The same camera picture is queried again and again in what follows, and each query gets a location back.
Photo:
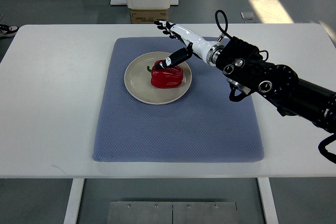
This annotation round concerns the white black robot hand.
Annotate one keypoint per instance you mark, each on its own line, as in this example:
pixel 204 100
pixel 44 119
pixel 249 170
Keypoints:
pixel 196 45

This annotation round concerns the red bell pepper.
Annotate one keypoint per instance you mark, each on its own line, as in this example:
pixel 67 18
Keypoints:
pixel 166 78

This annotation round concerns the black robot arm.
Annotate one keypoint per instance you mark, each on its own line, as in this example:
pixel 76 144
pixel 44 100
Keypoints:
pixel 248 72

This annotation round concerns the grey floor outlet plate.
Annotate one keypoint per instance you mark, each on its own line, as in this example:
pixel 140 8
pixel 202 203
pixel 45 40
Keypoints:
pixel 248 15

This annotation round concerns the cream round plate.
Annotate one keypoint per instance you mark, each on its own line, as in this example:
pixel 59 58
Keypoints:
pixel 137 80

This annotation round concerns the metal floor plate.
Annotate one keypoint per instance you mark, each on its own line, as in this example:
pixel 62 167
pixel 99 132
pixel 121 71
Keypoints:
pixel 172 212

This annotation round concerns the blue textured mat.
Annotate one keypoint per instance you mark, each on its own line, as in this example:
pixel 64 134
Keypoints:
pixel 201 126

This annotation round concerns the cardboard box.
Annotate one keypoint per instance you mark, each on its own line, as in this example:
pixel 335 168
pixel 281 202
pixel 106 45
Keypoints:
pixel 147 16

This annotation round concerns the right white table leg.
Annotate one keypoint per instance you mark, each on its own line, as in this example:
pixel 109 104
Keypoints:
pixel 267 200

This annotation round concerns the white table leg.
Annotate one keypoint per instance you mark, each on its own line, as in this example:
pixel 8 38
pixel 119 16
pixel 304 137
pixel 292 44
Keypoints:
pixel 74 200
pixel 267 200

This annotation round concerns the black white sneaker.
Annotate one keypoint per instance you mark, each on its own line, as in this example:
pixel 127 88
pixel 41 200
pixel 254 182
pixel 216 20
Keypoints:
pixel 8 31

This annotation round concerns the left white table leg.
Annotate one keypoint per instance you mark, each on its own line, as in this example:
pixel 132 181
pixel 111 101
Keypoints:
pixel 74 200

